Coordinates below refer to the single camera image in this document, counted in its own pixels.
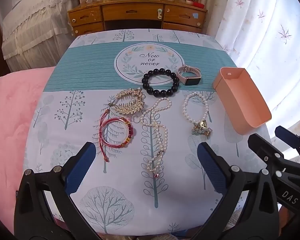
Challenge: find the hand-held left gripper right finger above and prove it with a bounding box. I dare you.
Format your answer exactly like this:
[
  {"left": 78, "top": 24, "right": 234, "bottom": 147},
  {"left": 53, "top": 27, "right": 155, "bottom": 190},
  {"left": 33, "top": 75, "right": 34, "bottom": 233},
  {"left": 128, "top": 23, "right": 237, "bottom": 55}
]
[{"left": 190, "top": 142, "right": 280, "bottom": 240}]

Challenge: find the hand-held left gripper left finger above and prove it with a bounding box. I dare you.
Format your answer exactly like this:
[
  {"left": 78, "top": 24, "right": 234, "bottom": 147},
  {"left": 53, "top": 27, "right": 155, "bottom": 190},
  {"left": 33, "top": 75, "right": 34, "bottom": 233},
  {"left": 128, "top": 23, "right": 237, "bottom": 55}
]
[{"left": 14, "top": 142, "right": 97, "bottom": 240}]

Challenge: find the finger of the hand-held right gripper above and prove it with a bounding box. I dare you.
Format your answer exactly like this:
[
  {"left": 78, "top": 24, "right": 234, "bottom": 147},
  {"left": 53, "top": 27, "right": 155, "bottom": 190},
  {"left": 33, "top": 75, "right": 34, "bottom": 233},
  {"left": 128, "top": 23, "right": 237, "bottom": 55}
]
[
  {"left": 248, "top": 133, "right": 300, "bottom": 178},
  {"left": 275, "top": 125, "right": 300, "bottom": 155}
]

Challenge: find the pearl bracelet with charms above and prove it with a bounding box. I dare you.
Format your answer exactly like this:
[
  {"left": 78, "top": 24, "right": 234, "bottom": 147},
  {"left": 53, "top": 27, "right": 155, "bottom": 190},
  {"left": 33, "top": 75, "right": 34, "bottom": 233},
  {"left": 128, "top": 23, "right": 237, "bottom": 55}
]
[{"left": 182, "top": 92, "right": 212, "bottom": 140}]

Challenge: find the pink plastic box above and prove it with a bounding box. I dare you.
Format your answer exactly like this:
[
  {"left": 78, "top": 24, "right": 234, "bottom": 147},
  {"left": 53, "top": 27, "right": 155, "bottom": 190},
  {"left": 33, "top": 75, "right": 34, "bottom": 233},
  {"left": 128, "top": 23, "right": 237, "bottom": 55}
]
[{"left": 212, "top": 67, "right": 272, "bottom": 135}]

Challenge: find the silver ring with red charm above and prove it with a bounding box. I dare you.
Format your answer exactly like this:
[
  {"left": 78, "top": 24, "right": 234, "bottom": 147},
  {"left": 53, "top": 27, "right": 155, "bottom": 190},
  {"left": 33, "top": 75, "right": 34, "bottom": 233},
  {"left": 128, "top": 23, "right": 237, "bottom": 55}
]
[{"left": 152, "top": 165, "right": 163, "bottom": 179}]

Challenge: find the red cord bracelet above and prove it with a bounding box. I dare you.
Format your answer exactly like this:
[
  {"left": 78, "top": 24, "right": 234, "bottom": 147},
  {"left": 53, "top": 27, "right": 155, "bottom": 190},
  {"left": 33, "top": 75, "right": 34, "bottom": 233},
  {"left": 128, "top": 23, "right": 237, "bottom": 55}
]
[{"left": 99, "top": 109, "right": 135, "bottom": 162}]

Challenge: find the pearl necklace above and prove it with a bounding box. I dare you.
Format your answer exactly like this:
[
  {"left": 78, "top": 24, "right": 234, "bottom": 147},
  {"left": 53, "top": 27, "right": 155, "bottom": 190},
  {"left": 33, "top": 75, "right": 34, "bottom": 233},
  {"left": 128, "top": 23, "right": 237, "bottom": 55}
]
[{"left": 140, "top": 97, "right": 172, "bottom": 173}]

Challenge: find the gold leaf hair comb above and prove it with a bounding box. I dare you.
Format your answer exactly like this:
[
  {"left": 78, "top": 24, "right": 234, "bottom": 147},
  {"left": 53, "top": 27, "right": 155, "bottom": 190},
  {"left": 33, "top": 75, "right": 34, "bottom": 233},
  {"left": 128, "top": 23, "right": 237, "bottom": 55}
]
[{"left": 108, "top": 88, "right": 145, "bottom": 115}]

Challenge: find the pink smartwatch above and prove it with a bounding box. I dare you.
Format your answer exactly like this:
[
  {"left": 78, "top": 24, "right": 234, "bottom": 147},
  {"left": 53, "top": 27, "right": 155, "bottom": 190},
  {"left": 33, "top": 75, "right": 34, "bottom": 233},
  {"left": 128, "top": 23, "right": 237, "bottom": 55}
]
[{"left": 177, "top": 65, "right": 201, "bottom": 85}]

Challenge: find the black bead bracelet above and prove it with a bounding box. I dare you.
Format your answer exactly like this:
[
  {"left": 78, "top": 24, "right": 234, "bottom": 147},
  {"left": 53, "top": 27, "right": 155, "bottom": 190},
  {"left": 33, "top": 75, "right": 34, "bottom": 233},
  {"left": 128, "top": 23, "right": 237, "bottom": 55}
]
[{"left": 141, "top": 68, "right": 180, "bottom": 98}]

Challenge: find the pink blanket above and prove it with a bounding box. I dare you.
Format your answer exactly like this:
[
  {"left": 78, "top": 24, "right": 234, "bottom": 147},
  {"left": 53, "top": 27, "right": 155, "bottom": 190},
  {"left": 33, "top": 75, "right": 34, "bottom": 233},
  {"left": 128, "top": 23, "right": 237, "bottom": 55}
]
[{"left": 0, "top": 67, "right": 57, "bottom": 230}]

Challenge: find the tree-printed tablecloth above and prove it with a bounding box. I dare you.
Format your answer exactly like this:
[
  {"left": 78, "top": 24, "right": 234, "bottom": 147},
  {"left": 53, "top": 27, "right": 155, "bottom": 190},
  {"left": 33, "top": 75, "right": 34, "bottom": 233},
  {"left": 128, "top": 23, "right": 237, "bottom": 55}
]
[{"left": 24, "top": 29, "right": 273, "bottom": 238}]

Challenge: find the white leaf-print curtain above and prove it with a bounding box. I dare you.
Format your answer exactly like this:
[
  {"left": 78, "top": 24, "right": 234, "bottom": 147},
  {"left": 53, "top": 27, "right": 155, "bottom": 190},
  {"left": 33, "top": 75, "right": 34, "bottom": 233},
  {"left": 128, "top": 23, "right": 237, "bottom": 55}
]
[{"left": 206, "top": 0, "right": 300, "bottom": 140}]

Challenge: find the wooden desk with drawers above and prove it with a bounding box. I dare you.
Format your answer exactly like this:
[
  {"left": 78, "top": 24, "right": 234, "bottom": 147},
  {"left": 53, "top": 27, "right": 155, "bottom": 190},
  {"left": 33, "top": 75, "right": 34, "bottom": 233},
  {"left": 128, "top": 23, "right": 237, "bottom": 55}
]
[{"left": 67, "top": 0, "right": 208, "bottom": 37}]

